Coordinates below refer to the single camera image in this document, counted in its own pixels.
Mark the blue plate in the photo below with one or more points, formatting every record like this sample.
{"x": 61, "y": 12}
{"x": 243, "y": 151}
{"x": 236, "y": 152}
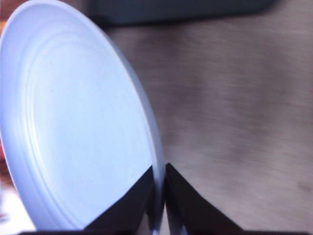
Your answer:
{"x": 76, "y": 128}

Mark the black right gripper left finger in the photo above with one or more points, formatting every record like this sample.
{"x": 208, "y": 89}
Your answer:
{"x": 124, "y": 215}

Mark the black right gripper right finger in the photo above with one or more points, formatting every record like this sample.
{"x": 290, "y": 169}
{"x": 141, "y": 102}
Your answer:
{"x": 190, "y": 214}

